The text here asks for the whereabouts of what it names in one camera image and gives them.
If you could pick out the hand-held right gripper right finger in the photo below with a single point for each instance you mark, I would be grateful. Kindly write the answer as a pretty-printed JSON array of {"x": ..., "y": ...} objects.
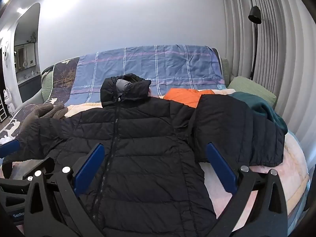
[{"x": 221, "y": 167}]

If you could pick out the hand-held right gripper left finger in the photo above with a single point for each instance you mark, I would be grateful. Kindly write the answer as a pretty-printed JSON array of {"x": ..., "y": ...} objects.
[{"x": 88, "y": 168}]

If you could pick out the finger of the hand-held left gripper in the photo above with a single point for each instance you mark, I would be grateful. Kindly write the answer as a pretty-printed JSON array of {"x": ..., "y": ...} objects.
[
  {"x": 8, "y": 148},
  {"x": 43, "y": 164}
]

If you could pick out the black puffer jacket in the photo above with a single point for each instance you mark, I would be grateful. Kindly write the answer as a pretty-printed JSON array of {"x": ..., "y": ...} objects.
[{"x": 148, "y": 140}]

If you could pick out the white ladder rack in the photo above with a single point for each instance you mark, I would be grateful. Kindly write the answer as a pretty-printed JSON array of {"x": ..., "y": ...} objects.
[{"x": 2, "y": 108}]

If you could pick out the white cat figurine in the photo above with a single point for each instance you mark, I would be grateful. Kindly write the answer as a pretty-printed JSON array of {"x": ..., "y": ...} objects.
[{"x": 9, "y": 101}]

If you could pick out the brown fleece garment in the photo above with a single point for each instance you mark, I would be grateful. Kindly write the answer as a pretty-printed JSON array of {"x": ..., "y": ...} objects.
[{"x": 44, "y": 111}]

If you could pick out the dark cabinet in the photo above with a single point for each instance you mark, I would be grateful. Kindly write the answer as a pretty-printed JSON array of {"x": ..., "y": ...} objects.
[{"x": 29, "y": 88}]

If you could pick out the dark green garment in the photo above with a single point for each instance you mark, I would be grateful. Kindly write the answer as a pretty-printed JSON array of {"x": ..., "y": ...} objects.
[{"x": 261, "y": 108}]

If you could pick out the orange garment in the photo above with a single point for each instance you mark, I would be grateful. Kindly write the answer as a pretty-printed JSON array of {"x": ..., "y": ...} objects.
[{"x": 182, "y": 97}]

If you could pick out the green pillow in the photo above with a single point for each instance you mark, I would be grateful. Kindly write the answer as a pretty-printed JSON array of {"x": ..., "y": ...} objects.
[{"x": 246, "y": 85}]

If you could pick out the dark printed blanket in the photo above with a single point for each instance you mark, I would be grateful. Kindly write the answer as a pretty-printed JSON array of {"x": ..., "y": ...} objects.
[{"x": 64, "y": 74}]

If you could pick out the blue plaid bed sheet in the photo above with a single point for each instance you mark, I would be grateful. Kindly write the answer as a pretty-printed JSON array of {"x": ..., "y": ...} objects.
[{"x": 160, "y": 64}]

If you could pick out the grey pleated curtain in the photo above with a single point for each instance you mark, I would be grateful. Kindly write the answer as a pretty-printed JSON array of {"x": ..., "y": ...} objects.
[{"x": 284, "y": 54}]

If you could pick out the black floor lamp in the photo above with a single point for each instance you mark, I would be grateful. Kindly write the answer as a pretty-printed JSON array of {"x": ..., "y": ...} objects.
[{"x": 254, "y": 14}]

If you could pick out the framed wall mirror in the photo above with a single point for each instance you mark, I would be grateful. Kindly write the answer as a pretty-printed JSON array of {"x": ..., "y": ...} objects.
[{"x": 24, "y": 56}]

